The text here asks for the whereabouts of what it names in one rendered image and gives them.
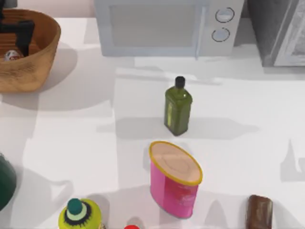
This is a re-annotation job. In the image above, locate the red and white can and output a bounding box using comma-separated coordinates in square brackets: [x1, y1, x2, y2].
[3, 49, 25, 62]

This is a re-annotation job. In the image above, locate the wooden basket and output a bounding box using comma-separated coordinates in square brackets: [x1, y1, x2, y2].
[0, 9, 62, 94]

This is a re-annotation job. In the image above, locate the microwave door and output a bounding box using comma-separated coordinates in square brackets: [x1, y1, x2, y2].
[94, 0, 203, 57]

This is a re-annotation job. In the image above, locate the dark green object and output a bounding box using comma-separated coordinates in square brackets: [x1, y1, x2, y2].
[0, 153, 18, 211]

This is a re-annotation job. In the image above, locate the pale microwave oven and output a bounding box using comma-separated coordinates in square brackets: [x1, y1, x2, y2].
[93, 0, 245, 58]

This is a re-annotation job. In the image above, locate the green bottle with black cap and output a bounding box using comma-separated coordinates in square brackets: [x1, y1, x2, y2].
[163, 76, 193, 137]

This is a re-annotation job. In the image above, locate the yellow-green bottle with teal cap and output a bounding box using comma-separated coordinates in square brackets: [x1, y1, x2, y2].
[58, 198, 103, 229]

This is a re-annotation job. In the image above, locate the round microwave knob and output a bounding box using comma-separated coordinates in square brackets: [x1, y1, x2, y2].
[211, 26, 231, 43]
[215, 7, 235, 23]

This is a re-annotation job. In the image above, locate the pink can with yellow rim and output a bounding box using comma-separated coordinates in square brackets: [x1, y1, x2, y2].
[149, 140, 203, 220]

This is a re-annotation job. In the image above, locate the microwave door handle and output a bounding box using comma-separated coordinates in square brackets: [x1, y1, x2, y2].
[194, 5, 207, 61]

